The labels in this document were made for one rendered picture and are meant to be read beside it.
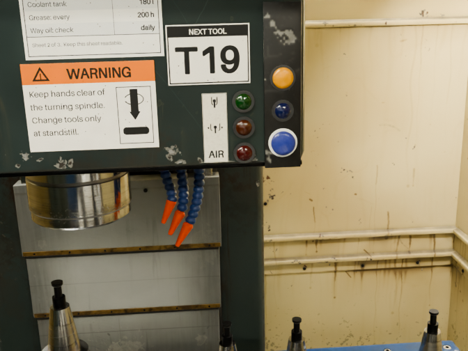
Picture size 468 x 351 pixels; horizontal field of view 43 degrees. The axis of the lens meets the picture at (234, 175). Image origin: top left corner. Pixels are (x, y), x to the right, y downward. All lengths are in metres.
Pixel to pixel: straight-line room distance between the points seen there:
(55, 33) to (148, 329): 1.00
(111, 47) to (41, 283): 0.92
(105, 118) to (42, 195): 0.23
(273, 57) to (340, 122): 1.12
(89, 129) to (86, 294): 0.85
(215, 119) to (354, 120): 1.15
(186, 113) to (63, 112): 0.15
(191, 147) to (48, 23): 0.22
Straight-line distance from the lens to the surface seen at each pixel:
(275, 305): 2.01
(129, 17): 0.72
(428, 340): 1.04
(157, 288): 1.52
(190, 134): 0.74
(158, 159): 0.75
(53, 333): 0.85
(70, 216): 0.92
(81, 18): 0.73
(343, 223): 1.93
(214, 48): 0.72
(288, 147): 0.74
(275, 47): 0.73
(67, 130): 0.75
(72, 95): 0.74
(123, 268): 1.50
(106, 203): 0.92
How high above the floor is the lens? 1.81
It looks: 16 degrees down
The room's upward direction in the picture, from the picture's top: 2 degrees counter-clockwise
